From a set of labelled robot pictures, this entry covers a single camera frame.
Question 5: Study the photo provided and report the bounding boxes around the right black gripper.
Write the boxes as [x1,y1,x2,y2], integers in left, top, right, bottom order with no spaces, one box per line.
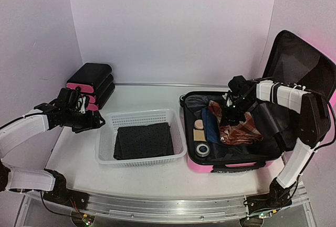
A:
[219,96,256,128]

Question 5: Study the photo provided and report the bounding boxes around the black pink drawer organizer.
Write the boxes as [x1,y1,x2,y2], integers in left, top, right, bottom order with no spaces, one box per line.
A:
[66,63,116,111]

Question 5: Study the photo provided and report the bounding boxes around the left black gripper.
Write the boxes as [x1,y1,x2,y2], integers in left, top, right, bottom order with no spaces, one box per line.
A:
[65,109,105,134]

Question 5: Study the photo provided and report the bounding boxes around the round pink compact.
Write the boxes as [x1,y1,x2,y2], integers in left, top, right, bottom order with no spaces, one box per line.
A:
[194,119,204,130]

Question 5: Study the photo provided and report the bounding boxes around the small green circuit board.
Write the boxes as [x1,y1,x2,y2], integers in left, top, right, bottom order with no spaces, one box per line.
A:
[80,214,94,226]

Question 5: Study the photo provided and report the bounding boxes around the pink hard-shell suitcase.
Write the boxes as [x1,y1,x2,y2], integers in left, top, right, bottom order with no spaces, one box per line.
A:
[180,30,335,173]

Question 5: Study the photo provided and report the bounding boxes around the black dotted garment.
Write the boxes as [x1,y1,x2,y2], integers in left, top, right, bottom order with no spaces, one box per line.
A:
[113,123,174,160]

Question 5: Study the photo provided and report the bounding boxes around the blue item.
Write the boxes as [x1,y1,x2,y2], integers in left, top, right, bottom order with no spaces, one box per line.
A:
[201,108,223,145]

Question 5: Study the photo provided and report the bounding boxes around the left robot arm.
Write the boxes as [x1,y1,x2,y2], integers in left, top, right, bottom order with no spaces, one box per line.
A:
[1,88,106,205]

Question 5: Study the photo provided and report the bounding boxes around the dark blue jeans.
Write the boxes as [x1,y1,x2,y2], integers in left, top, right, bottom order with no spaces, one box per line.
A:
[185,95,209,116]

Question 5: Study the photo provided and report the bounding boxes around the round black tin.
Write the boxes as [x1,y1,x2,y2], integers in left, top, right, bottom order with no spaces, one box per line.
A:
[195,143,211,158]

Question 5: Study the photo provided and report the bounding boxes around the white plastic mesh basket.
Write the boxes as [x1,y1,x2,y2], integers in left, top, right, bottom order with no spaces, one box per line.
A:
[95,109,187,167]

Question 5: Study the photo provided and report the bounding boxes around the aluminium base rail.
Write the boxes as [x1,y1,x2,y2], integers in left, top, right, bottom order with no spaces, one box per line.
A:
[14,182,317,226]

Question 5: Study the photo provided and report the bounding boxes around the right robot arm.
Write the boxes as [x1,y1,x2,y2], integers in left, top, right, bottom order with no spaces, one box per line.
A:
[220,75,335,214]

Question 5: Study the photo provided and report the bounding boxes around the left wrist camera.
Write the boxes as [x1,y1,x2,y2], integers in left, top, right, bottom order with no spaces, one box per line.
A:
[77,95,88,114]

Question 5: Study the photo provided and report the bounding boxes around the red brown patterned garment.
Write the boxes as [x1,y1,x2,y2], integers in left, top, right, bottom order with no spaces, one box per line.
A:
[208,100,264,146]

